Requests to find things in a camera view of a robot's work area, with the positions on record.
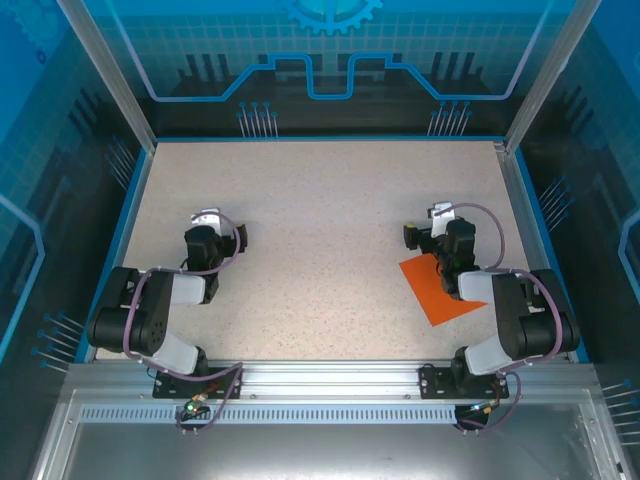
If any slotted cable duct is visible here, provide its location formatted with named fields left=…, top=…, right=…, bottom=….
left=78, top=405, right=579, bottom=426

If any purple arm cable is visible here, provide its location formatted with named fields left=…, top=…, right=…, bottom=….
left=122, top=212, right=245, bottom=437
left=434, top=202, right=564, bottom=437

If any blue table edge strip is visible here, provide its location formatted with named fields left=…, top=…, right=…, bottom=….
left=74, top=147, right=154, bottom=364
left=152, top=134, right=507, bottom=145
left=509, top=148, right=592, bottom=364

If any metal tray sheet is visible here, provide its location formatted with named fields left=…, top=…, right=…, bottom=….
left=29, top=389, right=631, bottom=480

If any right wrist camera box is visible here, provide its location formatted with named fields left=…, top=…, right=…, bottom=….
left=430, top=201, right=457, bottom=239

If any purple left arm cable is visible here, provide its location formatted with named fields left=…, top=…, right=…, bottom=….
left=122, top=212, right=245, bottom=437

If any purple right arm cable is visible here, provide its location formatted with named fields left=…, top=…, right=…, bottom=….
left=434, top=202, right=564, bottom=437

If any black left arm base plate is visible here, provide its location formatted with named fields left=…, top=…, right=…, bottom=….
left=152, top=366, right=245, bottom=400

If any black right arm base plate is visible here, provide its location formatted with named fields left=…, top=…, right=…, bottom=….
left=418, top=363, right=512, bottom=400

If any aluminium frame post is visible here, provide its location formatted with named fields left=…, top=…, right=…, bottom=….
left=502, top=0, right=609, bottom=154
left=55, top=0, right=158, bottom=152

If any aluminium side rail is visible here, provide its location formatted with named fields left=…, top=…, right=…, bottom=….
left=493, top=141, right=574, bottom=362

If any aluminium mounting rail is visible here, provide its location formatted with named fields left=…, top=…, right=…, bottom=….
left=64, top=359, right=599, bottom=401

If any orange paper sheet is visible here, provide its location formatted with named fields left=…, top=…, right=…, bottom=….
left=398, top=252, right=490, bottom=328

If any cable connector with green light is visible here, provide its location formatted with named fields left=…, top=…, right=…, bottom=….
left=180, top=392, right=210, bottom=417

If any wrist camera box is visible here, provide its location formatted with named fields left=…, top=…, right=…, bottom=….
left=430, top=201, right=457, bottom=239
left=191, top=207, right=222, bottom=235

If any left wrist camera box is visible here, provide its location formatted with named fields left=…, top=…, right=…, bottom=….
left=191, top=207, right=222, bottom=235

